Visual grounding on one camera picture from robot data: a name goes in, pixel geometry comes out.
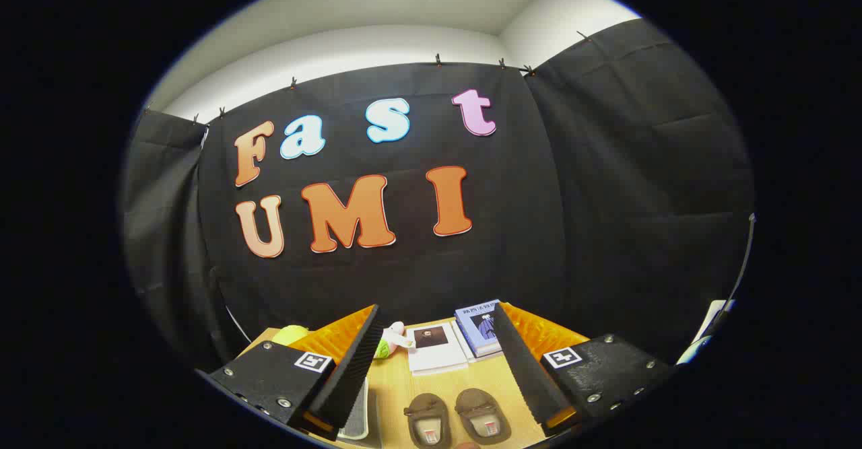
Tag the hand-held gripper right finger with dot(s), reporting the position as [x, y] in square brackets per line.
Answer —
[525, 368]

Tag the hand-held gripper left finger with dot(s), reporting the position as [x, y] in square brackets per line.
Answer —
[353, 368]

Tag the grey fabric storage box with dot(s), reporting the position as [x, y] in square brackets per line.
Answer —
[355, 417]

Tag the brown fuzzy shoe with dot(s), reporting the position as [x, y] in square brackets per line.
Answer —
[427, 421]
[482, 415]

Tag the pink and green plush toy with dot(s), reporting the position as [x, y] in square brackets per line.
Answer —
[390, 341]

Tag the blue cover book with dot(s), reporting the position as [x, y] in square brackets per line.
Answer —
[478, 324]

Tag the yellow plush toy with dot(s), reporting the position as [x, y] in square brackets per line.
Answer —
[291, 333]

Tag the white book with portrait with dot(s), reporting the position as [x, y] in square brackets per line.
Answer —
[434, 353]

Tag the white board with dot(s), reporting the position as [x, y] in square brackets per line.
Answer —
[707, 331]

